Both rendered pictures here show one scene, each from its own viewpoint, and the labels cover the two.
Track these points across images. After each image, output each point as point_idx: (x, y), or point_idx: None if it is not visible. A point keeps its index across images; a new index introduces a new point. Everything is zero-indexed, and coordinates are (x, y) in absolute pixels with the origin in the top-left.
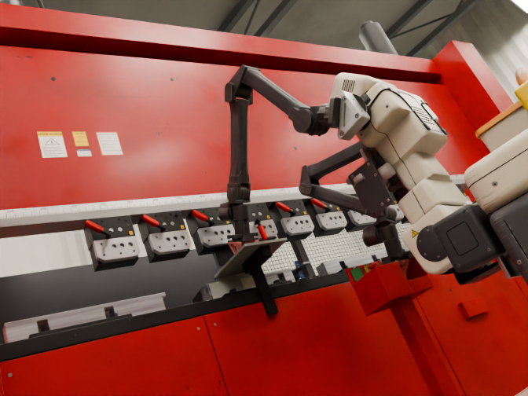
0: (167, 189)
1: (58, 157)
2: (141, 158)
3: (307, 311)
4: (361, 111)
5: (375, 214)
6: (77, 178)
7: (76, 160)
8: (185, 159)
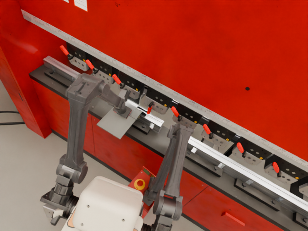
0: (109, 51)
1: None
2: (98, 20)
3: (135, 146)
4: (50, 217)
5: (149, 188)
6: (61, 15)
7: (60, 1)
8: (129, 38)
